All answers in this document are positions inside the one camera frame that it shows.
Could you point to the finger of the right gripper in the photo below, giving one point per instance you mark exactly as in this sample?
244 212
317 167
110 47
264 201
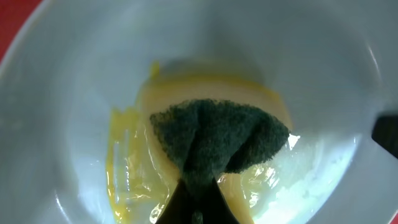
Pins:
385 133

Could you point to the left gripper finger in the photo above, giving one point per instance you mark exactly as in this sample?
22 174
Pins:
210 208

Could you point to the red plastic tray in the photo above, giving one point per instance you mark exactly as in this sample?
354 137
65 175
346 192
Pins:
14 15

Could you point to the mint green plate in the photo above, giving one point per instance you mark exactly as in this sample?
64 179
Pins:
333 62

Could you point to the green and yellow sponge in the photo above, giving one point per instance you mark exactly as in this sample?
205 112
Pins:
204 127

